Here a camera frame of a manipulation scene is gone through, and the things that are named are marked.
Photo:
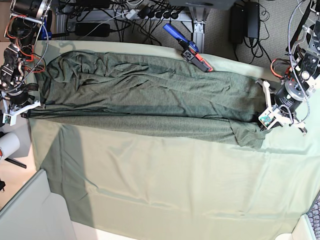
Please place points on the blue orange clamp centre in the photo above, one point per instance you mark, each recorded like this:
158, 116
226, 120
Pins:
190, 51

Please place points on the green long-sleeve T-shirt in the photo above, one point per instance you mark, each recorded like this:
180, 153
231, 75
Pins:
151, 96

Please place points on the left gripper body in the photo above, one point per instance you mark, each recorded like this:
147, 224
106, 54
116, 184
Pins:
285, 101

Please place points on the black power adapter pair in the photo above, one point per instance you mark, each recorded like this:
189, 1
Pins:
244, 22

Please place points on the blue orange clamp left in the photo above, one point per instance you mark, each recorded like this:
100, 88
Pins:
48, 32

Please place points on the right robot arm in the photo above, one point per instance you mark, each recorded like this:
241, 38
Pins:
27, 22

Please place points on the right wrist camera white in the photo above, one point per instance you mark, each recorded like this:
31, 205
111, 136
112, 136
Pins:
9, 118

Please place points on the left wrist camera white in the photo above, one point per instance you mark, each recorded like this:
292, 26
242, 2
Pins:
272, 118

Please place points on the blue orange clamp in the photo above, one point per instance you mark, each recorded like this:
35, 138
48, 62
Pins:
190, 51
48, 32

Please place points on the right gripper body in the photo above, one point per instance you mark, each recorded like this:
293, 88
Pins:
20, 102

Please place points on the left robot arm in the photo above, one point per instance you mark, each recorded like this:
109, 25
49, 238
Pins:
301, 79

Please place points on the white cylinder roll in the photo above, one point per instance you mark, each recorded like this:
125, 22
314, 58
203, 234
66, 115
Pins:
9, 144

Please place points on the black power strip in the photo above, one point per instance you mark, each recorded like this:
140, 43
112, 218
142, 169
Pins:
166, 15

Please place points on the aluminium frame post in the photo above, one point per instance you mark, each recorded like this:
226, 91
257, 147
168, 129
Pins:
199, 17

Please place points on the black power brick left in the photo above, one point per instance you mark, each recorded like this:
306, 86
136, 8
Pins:
92, 29

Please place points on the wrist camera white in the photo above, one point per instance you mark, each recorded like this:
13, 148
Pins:
9, 118
272, 118

